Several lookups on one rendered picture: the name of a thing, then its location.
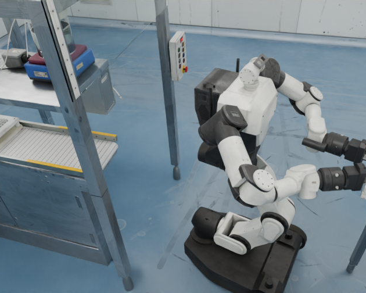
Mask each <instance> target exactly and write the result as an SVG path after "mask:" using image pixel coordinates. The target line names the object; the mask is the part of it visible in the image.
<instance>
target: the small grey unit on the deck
mask: <svg viewBox="0 0 366 293"><path fill-rule="evenodd" d="M6 54H7V51H6V52H4V53H3V54H2V58H3V61H4V62H5V59H6ZM27 62H28V57H27V50H26V49H16V48H11V49H9V50H8V56H7V60H6V63H5V65H6V67H18V66H22V65H24V64H25V63H27Z"/></svg>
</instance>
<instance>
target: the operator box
mask: <svg viewBox="0 0 366 293"><path fill-rule="evenodd" d="M182 36H183V41H182V42H184V41H185V32H184V31H177V32H176V33H175V35H174V36H173V37H172V39H171V40H170V41H169V42H168V43H169V46H168V51H170V64H171V72H170V76H171V78H172V80H173V81H180V80H181V78H182V77H183V75H184V73H185V71H184V73H182V66H183V65H184V66H185V65H186V66H187V64H186V47H185V46H186V41H185V42H184V46H183V47H180V46H182V42H181V43H180V38H181V37H182ZM178 47H179V48H180V52H178ZM182 48H184V52H185V53H184V52H182ZM179 53H180V54H181V56H180V58H181V63H182V64H181V63H178V60H179V59H180V58H178V54H179ZM183 53H184V54H185V56H184V58H185V62H184V63H183V57H182V54H183ZM179 64H181V68H180V69H179ZM186 66H185V67H186Z"/></svg>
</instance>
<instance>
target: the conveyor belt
mask: <svg viewBox="0 0 366 293"><path fill-rule="evenodd" d="M94 142H95V146H96V150H97V152H98V156H99V160H100V163H101V166H102V170H103V169H104V168H105V166H106V165H107V163H108V162H109V160H110V159H111V158H112V156H113V155H114V153H115V152H116V150H117V148H118V145H117V144H116V143H115V142H111V141H104V140H97V139H94ZM0 154H2V155H8V156H14V157H17V158H23V159H31V160H37V161H40V162H46V163H52V164H56V165H62V166H67V167H73V168H77V169H81V166H80V163H79V161H78V157H77V154H76V151H75V149H74V145H73V142H72V140H71V137H70V135H68V134H62V133H54V132H50V131H44V130H37V129H33V128H25V127H23V129H22V130H20V131H19V132H18V133H17V134H16V135H15V136H14V137H13V138H12V139H11V140H10V141H9V142H7V143H6V144H5V145H4V146H3V147H2V148H1V149H0Z"/></svg>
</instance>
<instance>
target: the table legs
mask: <svg viewBox="0 0 366 293"><path fill-rule="evenodd" d="M365 250H366V225H365V227H364V229H363V231H362V234H361V236H360V238H359V240H358V242H357V244H356V247H355V249H354V251H353V253H352V255H351V257H350V259H349V260H350V262H349V264H348V266H347V268H346V271H347V272H348V273H352V272H353V270H354V268H355V266H357V265H358V263H359V261H360V259H361V257H362V256H363V254H364V252H365Z"/></svg>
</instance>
